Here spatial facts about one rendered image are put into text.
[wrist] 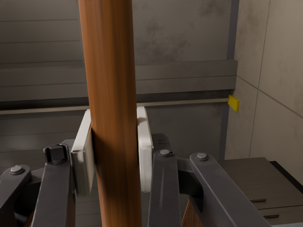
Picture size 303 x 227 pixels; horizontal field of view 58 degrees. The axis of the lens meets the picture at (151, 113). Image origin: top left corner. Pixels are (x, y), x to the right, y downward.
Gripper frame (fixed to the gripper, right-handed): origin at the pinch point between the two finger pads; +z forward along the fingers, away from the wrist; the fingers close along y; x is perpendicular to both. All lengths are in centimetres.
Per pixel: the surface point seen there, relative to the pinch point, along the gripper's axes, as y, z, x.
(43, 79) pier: -80, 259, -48
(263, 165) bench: 102, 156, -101
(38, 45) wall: -84, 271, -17
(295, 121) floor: 119, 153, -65
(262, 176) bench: 93, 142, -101
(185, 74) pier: 62, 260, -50
